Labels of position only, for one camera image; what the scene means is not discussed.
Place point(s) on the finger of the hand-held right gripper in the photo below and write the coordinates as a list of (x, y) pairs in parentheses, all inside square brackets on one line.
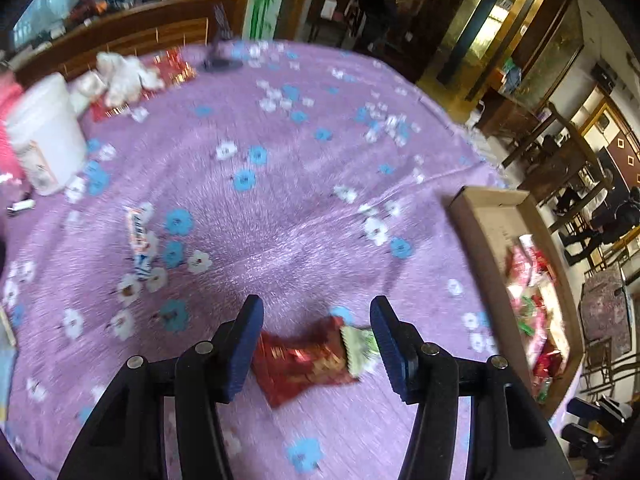
[(585, 407), (580, 437)]

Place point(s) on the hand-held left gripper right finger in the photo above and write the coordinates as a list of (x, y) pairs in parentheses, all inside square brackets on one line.
[(392, 347)]

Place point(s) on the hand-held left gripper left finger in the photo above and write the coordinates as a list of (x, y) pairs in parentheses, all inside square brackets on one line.
[(245, 345)]

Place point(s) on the green white snack packet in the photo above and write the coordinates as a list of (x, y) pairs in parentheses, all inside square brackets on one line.
[(360, 352)]

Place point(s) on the dark red snack packet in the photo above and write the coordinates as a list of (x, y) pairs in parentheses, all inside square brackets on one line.
[(300, 365)]

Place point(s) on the pile of boxed snack packets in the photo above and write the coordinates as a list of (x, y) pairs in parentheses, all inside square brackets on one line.
[(535, 310)]

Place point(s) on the shallow cardboard box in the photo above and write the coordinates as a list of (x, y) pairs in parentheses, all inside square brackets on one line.
[(492, 225)]

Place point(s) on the floral covered small table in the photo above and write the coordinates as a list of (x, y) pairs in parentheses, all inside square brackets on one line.
[(607, 310)]

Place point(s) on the white blue wrapped candy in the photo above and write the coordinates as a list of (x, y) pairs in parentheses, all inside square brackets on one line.
[(140, 240)]

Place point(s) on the yellow blue booklet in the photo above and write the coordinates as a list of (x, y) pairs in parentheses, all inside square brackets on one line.
[(5, 360)]

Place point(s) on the wooden chair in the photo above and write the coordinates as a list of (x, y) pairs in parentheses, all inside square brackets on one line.
[(560, 160)]

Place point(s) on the small white tube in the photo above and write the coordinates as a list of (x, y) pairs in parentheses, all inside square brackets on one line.
[(22, 206)]

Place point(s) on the red foil wrappers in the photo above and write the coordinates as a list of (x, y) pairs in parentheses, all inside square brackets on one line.
[(175, 67)]

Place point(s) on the dark figurine stand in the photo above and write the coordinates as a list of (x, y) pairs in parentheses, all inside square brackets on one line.
[(220, 57)]

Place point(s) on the white plastic bucket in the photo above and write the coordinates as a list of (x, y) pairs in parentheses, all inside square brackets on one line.
[(45, 130)]

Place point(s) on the pink woven bottle holder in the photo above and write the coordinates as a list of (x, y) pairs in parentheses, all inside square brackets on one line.
[(10, 125)]

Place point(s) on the wooden cabinet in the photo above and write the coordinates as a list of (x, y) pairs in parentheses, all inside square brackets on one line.
[(150, 27)]

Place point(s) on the green bamboo wall poster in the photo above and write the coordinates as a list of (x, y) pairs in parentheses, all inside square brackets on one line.
[(267, 5)]

